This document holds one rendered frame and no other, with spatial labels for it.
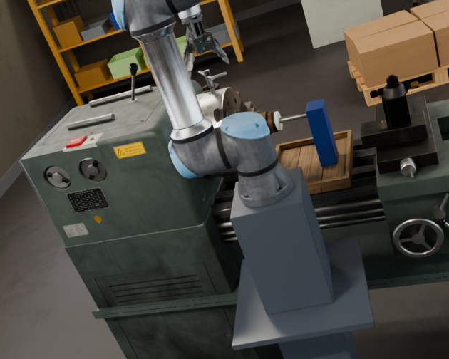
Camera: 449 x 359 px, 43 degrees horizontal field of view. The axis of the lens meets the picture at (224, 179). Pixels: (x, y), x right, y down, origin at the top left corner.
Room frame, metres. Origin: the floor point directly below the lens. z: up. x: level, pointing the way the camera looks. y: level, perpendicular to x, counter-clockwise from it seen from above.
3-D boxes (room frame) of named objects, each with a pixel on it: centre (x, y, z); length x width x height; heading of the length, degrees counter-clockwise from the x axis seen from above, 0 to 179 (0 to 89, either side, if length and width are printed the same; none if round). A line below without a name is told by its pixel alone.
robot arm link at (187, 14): (1.92, -0.09, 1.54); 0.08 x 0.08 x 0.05
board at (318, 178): (1.86, -0.32, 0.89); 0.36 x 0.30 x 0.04; 158
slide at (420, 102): (1.72, -0.63, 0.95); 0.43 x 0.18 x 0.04; 158
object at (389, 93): (1.66, -0.60, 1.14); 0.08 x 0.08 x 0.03
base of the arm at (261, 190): (1.39, -0.10, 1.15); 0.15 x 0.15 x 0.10
